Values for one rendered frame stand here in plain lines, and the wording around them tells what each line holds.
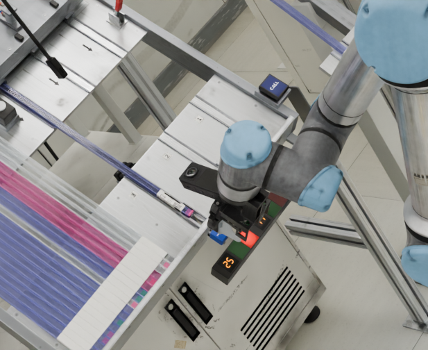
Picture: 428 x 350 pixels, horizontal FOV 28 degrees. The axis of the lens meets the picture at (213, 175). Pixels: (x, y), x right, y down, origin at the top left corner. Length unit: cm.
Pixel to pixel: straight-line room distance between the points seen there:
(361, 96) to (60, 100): 73
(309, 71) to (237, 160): 178
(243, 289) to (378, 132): 52
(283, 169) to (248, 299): 93
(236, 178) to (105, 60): 61
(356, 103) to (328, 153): 9
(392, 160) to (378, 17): 116
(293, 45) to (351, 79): 172
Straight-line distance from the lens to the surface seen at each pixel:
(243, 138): 133
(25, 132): 181
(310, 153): 136
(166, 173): 174
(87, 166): 244
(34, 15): 190
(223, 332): 219
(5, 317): 164
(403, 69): 106
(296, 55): 305
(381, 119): 210
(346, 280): 251
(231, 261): 168
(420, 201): 126
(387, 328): 232
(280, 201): 174
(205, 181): 151
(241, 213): 150
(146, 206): 171
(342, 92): 134
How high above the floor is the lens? 162
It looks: 30 degrees down
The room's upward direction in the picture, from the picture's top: 36 degrees counter-clockwise
